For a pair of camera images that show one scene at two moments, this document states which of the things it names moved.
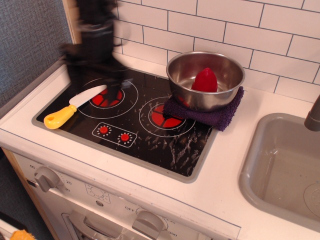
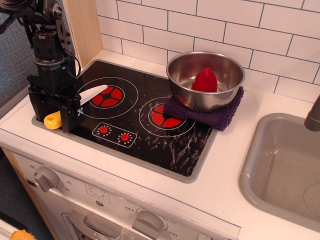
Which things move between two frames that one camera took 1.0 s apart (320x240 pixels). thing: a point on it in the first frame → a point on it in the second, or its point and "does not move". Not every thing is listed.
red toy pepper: [205, 81] does not move
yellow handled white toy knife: [56, 119] does not move
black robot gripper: [92, 60] → [56, 81]
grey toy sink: [279, 168] does not move
